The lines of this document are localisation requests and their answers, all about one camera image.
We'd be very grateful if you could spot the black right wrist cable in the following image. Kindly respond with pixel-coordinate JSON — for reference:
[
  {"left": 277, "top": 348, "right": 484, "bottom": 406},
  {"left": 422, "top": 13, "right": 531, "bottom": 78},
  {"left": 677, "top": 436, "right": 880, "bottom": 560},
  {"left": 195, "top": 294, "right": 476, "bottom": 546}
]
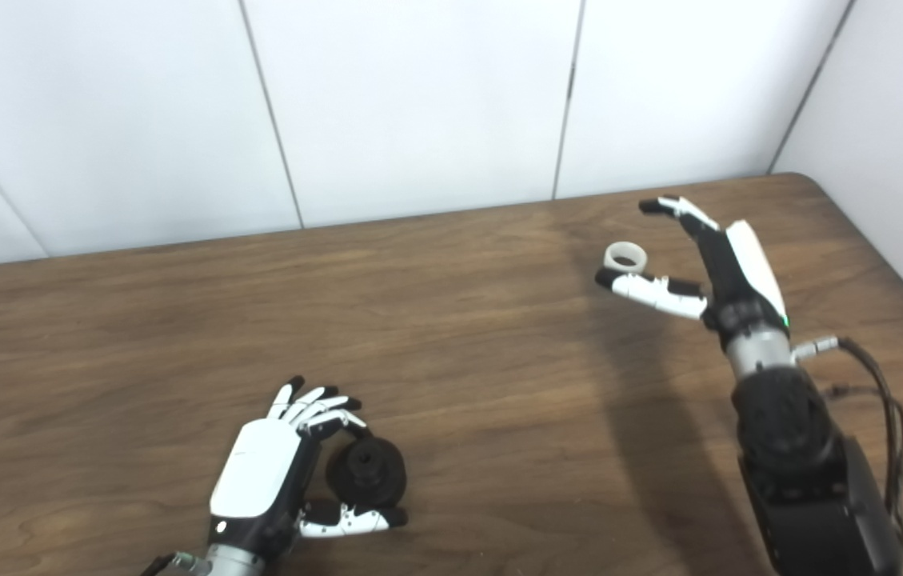
[{"left": 791, "top": 336, "right": 903, "bottom": 553}]

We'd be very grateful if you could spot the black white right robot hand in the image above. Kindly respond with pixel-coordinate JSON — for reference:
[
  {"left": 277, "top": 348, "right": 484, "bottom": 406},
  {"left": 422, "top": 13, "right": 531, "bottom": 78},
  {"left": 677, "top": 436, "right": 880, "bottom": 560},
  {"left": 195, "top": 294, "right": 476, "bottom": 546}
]
[{"left": 595, "top": 196, "right": 789, "bottom": 346}]

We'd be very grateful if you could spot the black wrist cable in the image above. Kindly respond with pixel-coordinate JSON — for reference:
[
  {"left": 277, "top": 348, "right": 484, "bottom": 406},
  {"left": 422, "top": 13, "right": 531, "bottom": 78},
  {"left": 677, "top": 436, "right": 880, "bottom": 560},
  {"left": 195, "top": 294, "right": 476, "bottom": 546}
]
[
  {"left": 791, "top": 336, "right": 903, "bottom": 553},
  {"left": 139, "top": 552, "right": 212, "bottom": 576}
]

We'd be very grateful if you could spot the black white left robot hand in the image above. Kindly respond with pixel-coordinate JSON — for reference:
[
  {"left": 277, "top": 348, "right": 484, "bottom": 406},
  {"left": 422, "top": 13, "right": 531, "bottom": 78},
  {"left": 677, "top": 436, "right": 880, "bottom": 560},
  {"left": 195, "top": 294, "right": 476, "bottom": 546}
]
[{"left": 209, "top": 376, "right": 410, "bottom": 554}]

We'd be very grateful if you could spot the white toothed plastic ring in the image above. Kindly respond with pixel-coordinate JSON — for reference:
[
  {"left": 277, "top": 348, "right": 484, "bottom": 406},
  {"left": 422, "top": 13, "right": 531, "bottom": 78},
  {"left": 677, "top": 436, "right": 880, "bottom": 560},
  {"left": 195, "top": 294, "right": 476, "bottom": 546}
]
[{"left": 605, "top": 242, "right": 648, "bottom": 274}]

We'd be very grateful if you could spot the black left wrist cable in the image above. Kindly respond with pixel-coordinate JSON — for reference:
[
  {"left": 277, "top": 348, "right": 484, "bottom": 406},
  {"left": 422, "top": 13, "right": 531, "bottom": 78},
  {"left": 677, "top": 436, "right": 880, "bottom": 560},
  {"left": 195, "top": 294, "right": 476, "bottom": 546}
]
[{"left": 139, "top": 552, "right": 212, "bottom": 576}]

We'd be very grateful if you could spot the round black plastic part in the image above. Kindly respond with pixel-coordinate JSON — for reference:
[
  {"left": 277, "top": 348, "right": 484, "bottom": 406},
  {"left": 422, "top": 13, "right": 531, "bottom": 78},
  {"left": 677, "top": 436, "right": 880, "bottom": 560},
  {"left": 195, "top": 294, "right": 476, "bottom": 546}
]
[{"left": 326, "top": 437, "right": 407, "bottom": 508}]

